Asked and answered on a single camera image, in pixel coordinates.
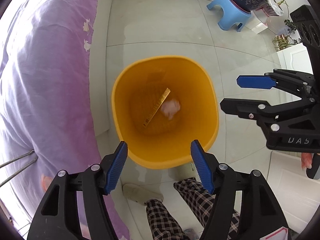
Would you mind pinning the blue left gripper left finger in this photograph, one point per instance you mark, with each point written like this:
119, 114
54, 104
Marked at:
112, 167

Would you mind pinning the yellow trash bin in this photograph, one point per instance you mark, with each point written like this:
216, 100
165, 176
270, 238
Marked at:
164, 143

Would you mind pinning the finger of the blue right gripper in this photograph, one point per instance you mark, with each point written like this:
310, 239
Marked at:
246, 108
256, 82

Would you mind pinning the person's right hand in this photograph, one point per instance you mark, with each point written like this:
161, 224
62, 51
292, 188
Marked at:
306, 160

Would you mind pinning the person's plaid trouser legs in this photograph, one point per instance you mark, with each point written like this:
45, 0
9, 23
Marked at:
194, 203

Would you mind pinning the blue plastic stool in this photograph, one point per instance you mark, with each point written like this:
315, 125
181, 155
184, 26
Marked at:
232, 14

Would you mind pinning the small green floor plant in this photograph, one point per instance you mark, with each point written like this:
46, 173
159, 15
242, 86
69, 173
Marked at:
288, 37

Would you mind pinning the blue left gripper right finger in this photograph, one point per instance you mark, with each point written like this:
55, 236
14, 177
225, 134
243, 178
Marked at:
202, 165

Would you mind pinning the white paper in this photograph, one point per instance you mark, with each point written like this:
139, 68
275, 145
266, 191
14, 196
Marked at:
170, 108

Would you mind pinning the yellow ruler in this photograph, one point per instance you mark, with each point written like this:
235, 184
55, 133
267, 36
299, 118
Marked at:
156, 107

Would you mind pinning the purple floral bed sheet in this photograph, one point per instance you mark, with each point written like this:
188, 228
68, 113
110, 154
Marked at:
51, 169

